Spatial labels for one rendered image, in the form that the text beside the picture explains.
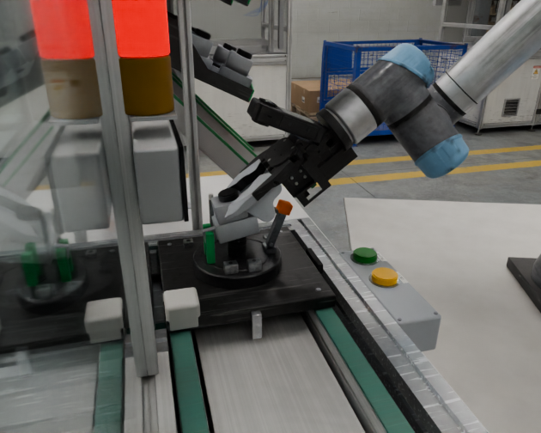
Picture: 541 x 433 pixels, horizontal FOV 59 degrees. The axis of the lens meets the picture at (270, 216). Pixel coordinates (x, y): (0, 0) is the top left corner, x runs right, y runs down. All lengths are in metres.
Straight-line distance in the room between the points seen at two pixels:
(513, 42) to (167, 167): 0.59
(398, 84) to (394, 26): 9.66
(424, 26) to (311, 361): 10.20
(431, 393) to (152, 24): 0.48
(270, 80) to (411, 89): 4.12
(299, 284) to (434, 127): 0.30
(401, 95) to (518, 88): 5.42
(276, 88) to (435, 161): 4.15
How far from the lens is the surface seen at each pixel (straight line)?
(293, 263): 0.77
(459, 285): 0.99
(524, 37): 0.85
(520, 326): 0.92
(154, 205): 0.43
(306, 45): 9.65
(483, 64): 0.84
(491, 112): 5.97
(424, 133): 0.73
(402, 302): 0.72
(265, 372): 0.65
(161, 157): 0.42
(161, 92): 0.45
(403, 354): 0.64
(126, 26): 0.44
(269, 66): 4.78
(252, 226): 0.71
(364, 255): 0.81
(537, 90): 6.30
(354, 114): 0.70
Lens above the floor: 1.35
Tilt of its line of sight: 24 degrees down
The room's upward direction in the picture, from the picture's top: straight up
